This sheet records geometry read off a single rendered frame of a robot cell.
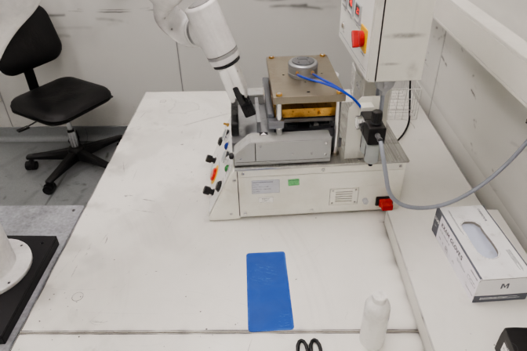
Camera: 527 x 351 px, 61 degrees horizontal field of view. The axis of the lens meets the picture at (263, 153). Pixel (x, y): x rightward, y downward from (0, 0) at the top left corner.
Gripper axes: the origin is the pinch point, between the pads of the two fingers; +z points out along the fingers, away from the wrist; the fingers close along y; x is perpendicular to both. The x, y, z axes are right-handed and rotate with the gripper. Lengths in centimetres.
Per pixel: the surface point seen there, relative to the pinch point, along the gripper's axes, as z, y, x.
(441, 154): 47, -10, 52
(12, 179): 46, -116, -170
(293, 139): 4.8, 15.4, 10.0
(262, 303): 25, 46, -8
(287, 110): -0.7, 10.3, 10.8
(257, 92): 2.1, -13.0, 2.7
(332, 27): 43, -149, 42
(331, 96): -1.9, 13.5, 22.4
